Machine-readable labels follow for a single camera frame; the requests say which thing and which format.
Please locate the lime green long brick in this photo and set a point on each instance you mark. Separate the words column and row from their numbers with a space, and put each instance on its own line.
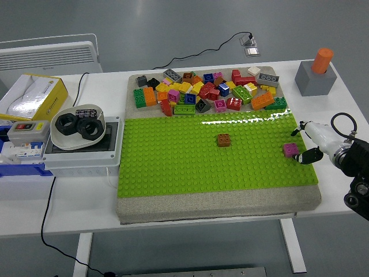
column 184, row 109

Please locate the dark grey sloped brick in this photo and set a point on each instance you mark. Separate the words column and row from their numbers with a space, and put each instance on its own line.
column 202, row 106

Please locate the white table leg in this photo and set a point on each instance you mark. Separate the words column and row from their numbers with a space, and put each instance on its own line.
column 294, row 248
column 82, row 254

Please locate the yellow and white cardboard box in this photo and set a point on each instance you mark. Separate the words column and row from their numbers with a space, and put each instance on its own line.
column 49, row 95

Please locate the brown sloped brick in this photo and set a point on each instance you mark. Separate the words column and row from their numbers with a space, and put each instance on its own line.
column 219, row 81

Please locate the white plastic bowl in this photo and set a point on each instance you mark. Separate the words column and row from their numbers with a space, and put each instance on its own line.
column 66, row 142

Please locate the light pink small brick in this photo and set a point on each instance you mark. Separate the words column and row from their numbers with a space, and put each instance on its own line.
column 166, row 81

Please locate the grey long brick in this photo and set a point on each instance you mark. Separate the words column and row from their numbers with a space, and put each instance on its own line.
column 268, row 79
column 172, row 75

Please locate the blue square brick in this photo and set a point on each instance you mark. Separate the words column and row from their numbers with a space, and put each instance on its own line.
column 189, row 98
column 208, row 78

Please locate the grey electrical enclosure box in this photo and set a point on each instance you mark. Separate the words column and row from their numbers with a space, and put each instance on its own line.
column 86, row 161

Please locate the white and yellow brick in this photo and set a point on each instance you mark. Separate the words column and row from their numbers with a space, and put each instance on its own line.
column 250, row 88

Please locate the grey switch box red button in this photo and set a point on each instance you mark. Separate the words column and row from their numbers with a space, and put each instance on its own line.
column 34, row 134

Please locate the grey block holder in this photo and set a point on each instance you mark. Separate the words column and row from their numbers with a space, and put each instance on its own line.
column 314, row 85

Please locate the red long brick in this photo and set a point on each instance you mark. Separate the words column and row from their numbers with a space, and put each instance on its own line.
column 166, row 107
column 248, row 80

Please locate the black brick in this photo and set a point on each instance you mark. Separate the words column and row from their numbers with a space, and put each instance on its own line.
column 152, row 83

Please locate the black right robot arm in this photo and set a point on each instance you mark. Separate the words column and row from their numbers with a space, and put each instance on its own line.
column 357, row 161

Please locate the green studded baseplate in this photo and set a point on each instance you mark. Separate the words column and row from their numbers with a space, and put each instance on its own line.
column 187, row 161

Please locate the white square brick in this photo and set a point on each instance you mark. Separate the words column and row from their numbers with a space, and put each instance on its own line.
column 254, row 70

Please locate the brown square brick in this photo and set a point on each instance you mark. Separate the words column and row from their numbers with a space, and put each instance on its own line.
column 224, row 140
column 188, row 77

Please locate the grey-brown foam mat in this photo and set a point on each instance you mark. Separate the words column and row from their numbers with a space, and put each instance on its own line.
column 201, row 207

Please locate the large black hex nut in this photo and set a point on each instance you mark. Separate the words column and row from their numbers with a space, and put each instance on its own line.
column 82, row 132
column 59, row 124

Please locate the white panel heater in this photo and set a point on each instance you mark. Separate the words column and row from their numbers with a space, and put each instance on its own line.
column 43, row 57

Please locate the orange long brick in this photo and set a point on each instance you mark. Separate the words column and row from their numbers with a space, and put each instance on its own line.
column 149, row 96
column 262, row 101

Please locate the open metal floor socket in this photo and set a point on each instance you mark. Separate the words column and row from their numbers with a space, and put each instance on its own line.
column 251, row 42

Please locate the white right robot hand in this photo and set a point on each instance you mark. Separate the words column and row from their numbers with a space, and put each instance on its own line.
column 320, row 135

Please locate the closed metal floor socket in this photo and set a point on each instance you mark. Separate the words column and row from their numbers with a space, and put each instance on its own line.
column 252, row 52

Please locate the blue and white brick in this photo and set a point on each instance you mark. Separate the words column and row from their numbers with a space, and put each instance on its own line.
column 223, row 90

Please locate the dark green brick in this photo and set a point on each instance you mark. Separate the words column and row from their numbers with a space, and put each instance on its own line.
column 278, row 103

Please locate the small dark terminal strip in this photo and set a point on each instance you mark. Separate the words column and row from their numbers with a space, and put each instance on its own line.
column 85, row 112

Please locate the lime green small brick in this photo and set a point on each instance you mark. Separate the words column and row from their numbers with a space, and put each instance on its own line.
column 181, row 101

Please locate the orange cylinder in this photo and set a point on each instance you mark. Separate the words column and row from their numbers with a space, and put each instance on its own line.
column 322, row 60

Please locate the pink square brick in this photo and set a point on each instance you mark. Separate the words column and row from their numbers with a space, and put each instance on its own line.
column 220, row 106
column 217, row 75
column 173, row 95
column 289, row 149

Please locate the orange square brick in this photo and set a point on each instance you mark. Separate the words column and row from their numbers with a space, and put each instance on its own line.
column 197, row 80
column 162, row 96

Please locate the white and blue circuit breaker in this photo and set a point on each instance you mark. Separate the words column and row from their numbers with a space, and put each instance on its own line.
column 31, row 148

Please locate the yellow small brick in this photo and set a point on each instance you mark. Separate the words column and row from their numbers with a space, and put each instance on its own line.
column 269, row 89
column 172, row 104

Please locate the dark grey small brick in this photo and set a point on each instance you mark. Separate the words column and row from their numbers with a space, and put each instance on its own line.
column 141, row 80

